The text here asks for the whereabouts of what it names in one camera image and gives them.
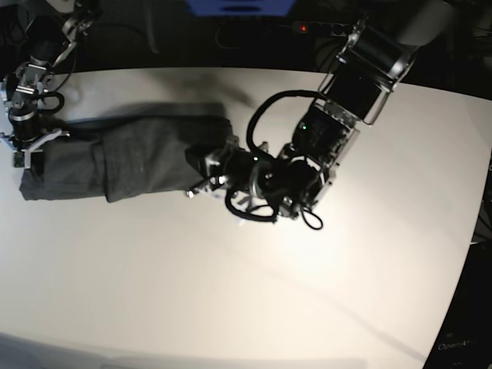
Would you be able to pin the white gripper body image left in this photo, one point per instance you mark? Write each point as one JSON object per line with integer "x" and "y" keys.
{"x": 22, "y": 151}

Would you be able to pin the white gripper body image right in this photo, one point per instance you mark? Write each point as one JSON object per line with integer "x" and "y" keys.
{"x": 226, "y": 167}

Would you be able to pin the dark grey T-shirt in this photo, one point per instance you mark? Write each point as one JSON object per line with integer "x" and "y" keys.
{"x": 135, "y": 150}

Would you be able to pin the black power strip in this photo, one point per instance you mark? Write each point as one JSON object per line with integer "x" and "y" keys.
{"x": 322, "y": 29}

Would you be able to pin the blue plastic box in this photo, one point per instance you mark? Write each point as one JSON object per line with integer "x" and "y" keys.
{"x": 205, "y": 8}

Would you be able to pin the black OpenArm case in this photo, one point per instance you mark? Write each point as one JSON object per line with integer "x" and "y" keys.
{"x": 464, "y": 340}

